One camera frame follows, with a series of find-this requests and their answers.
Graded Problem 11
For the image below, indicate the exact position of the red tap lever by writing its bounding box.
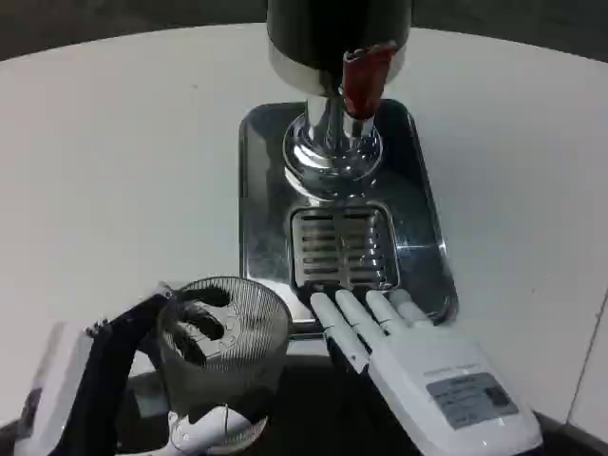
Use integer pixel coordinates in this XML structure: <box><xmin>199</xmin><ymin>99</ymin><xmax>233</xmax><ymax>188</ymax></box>
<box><xmin>340</xmin><ymin>44</ymin><xmax>396</xmax><ymax>121</ymax></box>

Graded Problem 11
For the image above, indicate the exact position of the black steel drink dispenser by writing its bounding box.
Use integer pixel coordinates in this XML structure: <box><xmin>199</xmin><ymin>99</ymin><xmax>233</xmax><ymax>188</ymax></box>
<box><xmin>264</xmin><ymin>0</ymin><xmax>414</xmax><ymax>201</ymax></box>

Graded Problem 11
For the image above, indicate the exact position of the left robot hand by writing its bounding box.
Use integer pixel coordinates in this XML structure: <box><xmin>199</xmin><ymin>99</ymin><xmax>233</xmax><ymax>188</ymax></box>
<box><xmin>12</xmin><ymin>280</ymin><xmax>268</xmax><ymax>456</ymax></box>

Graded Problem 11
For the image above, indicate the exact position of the steel drip tray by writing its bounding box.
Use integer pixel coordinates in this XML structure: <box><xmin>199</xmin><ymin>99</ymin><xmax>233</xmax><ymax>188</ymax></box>
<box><xmin>237</xmin><ymin>98</ymin><xmax>462</xmax><ymax>337</ymax></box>

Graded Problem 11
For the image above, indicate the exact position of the slotted steel drip grid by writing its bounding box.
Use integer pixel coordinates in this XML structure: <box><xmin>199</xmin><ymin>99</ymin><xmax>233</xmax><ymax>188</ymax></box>
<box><xmin>289</xmin><ymin>205</ymin><xmax>401</xmax><ymax>292</ymax></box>

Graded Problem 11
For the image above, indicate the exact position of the clear ribbed glass cup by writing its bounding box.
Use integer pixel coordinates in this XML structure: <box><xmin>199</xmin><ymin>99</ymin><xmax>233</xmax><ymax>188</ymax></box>
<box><xmin>155</xmin><ymin>275</ymin><xmax>293</xmax><ymax>425</ymax></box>

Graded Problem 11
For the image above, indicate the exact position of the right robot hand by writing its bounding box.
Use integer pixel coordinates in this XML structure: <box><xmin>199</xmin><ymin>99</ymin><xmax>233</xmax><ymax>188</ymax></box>
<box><xmin>308</xmin><ymin>287</ymin><xmax>545</xmax><ymax>456</ymax></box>

